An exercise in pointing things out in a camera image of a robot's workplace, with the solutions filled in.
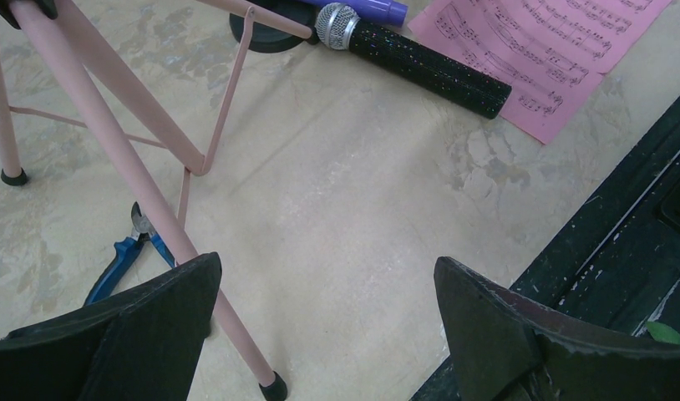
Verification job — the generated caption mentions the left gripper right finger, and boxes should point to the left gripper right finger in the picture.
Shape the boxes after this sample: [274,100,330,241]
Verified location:
[434,256,680,400]

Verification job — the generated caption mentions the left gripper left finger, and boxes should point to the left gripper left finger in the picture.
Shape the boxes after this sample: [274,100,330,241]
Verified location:
[0,252,222,400]

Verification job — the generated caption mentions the pink music stand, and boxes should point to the pink music stand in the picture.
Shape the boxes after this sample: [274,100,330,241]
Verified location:
[0,1,314,400]

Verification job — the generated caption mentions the pink sheet music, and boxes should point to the pink sheet music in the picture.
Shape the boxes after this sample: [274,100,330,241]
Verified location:
[408,0,669,145]

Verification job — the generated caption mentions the black round-base mic stand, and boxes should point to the black round-base mic stand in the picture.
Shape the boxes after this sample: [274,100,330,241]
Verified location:
[229,0,317,53]

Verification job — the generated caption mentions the purple microphone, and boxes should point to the purple microphone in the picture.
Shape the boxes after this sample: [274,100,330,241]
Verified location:
[304,0,409,27]

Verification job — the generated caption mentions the silver condenser microphone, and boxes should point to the silver condenser microphone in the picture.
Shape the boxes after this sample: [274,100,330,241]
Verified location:
[315,3,512,119]

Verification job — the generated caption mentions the blue-handled pliers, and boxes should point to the blue-handled pliers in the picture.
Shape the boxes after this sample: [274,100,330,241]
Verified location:
[84,202,175,307]

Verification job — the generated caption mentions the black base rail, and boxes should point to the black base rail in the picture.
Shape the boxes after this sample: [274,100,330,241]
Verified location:
[414,95,680,400]

